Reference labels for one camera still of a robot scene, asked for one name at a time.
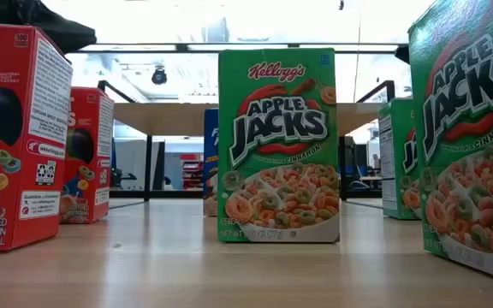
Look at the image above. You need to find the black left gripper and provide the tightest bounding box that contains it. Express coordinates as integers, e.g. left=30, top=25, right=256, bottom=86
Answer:
left=0, top=0, right=98, bottom=55

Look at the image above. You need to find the black background machine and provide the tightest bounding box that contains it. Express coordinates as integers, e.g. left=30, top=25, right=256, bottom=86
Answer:
left=110, top=169, right=139, bottom=189

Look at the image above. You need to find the black round ceiling camera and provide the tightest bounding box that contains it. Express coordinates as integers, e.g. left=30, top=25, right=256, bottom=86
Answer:
left=151, top=66, right=169, bottom=86

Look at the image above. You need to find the red Froot Loops cereal box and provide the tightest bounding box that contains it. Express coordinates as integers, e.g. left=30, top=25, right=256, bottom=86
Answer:
left=0, top=21, right=74, bottom=253
left=60, top=86, right=116, bottom=225

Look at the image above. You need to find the white partition panel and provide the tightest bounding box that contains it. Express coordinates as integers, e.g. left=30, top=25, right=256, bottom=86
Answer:
left=113, top=139, right=166, bottom=192

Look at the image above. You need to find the green Apple Jacks cereal box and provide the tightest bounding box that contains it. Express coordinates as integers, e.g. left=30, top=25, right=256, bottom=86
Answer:
left=377, top=97, right=422, bottom=221
left=217, top=47, right=342, bottom=244
left=407, top=0, right=493, bottom=286

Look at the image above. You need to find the blue Frosted Flakes cereal box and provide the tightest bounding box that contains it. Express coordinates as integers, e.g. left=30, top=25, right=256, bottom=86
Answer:
left=203, top=107, right=220, bottom=217

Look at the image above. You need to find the black metal table frame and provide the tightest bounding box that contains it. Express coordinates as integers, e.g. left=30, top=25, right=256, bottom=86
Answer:
left=108, top=189, right=384, bottom=201

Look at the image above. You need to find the dark monitor screen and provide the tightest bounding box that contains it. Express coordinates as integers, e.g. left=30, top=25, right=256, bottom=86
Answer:
left=345, top=136, right=370, bottom=172

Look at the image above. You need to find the red storage rack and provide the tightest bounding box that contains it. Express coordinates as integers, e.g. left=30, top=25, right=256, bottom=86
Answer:
left=181, top=153, right=205, bottom=191

